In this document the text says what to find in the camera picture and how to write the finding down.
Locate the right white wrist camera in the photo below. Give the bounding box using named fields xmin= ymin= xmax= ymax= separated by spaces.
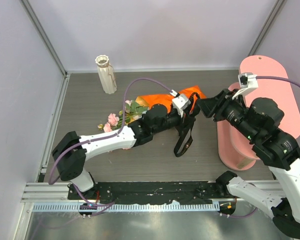
xmin=232 ymin=72 xmax=259 ymax=100

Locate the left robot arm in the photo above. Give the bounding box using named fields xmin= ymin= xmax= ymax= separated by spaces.
xmin=52 ymin=104 xmax=196 ymax=200

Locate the pink two-tier shelf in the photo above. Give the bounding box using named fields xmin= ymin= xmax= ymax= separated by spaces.
xmin=216 ymin=55 xmax=300 ymax=171

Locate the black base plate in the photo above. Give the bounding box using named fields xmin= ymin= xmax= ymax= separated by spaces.
xmin=82 ymin=181 xmax=235 ymax=205

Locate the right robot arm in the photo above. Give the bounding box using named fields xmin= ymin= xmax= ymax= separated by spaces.
xmin=195 ymin=89 xmax=300 ymax=240

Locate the white ribbed vase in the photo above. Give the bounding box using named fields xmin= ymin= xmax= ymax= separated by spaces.
xmin=95 ymin=55 xmax=117 ymax=94

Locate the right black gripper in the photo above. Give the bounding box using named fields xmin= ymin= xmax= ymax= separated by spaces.
xmin=195 ymin=87 xmax=259 ymax=141

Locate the orange wrapping paper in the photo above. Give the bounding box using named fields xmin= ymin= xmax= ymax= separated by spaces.
xmin=130 ymin=85 xmax=206 ymax=114

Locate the artificial flower bunch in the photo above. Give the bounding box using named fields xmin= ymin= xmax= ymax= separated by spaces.
xmin=97 ymin=99 xmax=150 ymax=133

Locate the black ribbon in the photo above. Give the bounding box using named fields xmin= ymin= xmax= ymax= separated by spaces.
xmin=173 ymin=92 xmax=201 ymax=157

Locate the aluminium rail frame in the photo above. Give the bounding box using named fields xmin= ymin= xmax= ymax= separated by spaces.
xmin=14 ymin=0 xmax=300 ymax=240

